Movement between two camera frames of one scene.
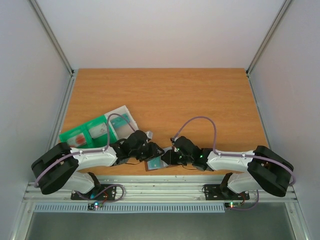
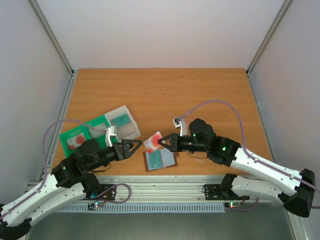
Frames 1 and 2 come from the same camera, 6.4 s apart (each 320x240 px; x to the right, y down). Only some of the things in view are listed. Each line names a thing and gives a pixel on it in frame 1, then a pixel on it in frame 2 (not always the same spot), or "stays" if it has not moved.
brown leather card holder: [157, 163] stays
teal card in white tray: [120, 121] stays
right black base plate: [214, 192] stays
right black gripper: [172, 156] → [174, 142]
